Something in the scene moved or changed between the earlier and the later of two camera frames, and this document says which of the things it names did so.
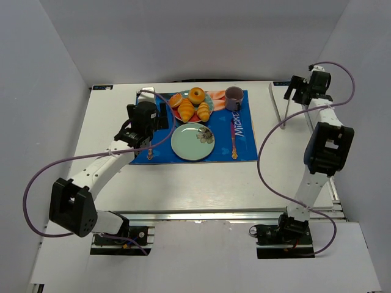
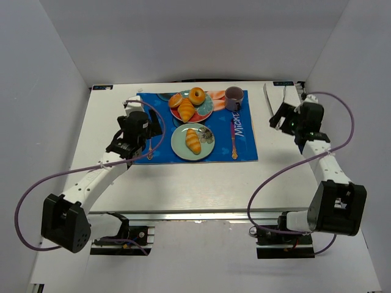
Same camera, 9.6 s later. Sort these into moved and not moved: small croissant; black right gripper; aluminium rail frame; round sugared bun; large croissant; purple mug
Moved: small croissant; black right gripper
Not moved: round sugared bun; large croissant; aluminium rail frame; purple mug
